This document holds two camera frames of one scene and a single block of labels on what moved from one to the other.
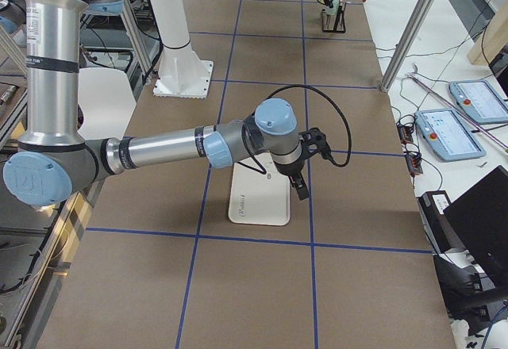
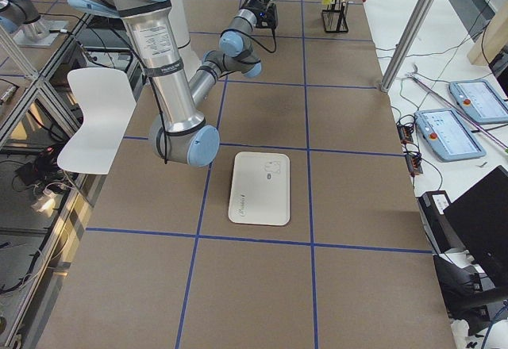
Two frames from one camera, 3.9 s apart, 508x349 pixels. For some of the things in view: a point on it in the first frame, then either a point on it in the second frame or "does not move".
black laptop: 479,218 does not move
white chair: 106,101 does not move
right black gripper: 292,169 -> 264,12
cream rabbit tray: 258,198 does not move
